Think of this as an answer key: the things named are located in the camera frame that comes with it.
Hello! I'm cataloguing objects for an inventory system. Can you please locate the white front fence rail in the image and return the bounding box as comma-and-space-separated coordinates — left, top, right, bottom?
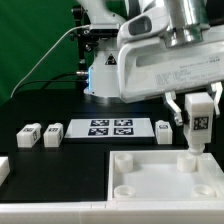
0, 201, 224, 224

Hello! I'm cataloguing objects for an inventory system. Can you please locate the white marker sheet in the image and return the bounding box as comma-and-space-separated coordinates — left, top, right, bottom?
65, 118, 154, 139

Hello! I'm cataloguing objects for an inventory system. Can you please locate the white square tabletop part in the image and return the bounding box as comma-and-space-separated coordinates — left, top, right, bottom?
108, 150, 224, 201

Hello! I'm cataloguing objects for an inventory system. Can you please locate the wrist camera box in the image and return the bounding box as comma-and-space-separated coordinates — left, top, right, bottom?
117, 6, 169, 48

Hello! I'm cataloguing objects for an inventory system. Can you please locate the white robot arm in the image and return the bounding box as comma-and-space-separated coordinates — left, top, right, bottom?
77, 0, 224, 125

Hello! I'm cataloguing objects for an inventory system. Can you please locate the white cable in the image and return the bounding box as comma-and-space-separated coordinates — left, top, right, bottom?
10, 23, 92, 98

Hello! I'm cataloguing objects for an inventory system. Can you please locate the black cable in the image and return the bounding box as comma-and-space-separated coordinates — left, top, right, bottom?
13, 72, 90, 96

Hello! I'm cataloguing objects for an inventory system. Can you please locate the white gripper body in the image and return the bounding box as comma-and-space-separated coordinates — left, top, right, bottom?
118, 33, 224, 102

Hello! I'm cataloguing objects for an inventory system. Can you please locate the black camera stand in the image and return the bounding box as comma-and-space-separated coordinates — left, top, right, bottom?
70, 5, 96, 90

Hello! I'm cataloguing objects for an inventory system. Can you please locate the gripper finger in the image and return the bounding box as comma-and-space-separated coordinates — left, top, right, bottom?
163, 91, 183, 126
207, 82, 223, 117

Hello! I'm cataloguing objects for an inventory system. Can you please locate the white left fence block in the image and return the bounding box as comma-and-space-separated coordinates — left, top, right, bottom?
0, 157, 10, 186

